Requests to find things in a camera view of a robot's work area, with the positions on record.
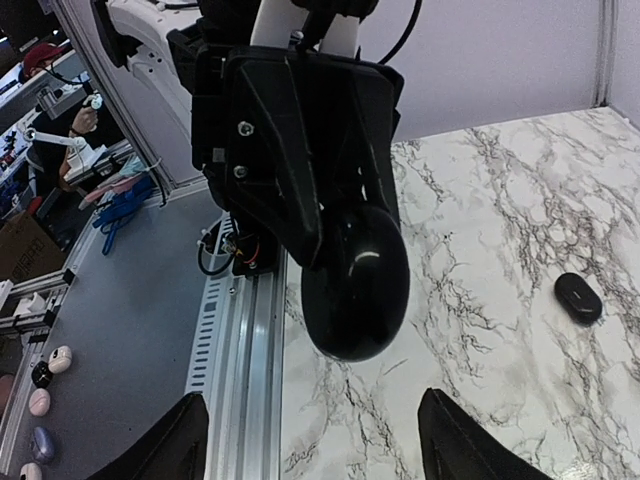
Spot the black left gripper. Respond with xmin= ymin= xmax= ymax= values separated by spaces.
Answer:
xmin=167 ymin=27 xmax=403 ymax=270

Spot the lilac earbud case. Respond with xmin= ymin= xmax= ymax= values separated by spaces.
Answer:
xmin=30 ymin=426 xmax=56 ymax=465

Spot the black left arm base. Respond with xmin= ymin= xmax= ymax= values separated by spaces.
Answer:
xmin=197 ymin=214 xmax=280 ymax=278

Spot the black white small case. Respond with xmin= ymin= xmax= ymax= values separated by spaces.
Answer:
xmin=31 ymin=361 xmax=54 ymax=389

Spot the aluminium front rail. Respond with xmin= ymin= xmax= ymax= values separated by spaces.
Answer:
xmin=184 ymin=189 xmax=289 ymax=480

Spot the pale pink earbud case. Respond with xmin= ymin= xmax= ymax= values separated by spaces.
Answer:
xmin=19 ymin=462 xmax=43 ymax=480

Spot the black round disc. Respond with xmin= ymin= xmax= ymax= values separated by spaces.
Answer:
xmin=301 ymin=203 xmax=410 ymax=362

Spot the blue plastic tool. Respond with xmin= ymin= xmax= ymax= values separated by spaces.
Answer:
xmin=92 ymin=176 xmax=154 ymax=256

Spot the pink white earbud case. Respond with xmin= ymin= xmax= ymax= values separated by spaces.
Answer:
xmin=48 ymin=345 xmax=73 ymax=375

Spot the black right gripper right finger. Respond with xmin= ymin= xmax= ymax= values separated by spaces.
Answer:
xmin=417 ymin=388 xmax=548 ymax=479

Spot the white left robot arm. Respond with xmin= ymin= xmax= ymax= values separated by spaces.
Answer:
xmin=91 ymin=1 xmax=404 ymax=269

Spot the black earbud charging case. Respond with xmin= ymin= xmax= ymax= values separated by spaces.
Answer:
xmin=554 ymin=272 xmax=603 ymax=326

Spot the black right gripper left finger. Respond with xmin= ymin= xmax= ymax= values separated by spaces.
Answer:
xmin=92 ymin=393 xmax=209 ymax=480

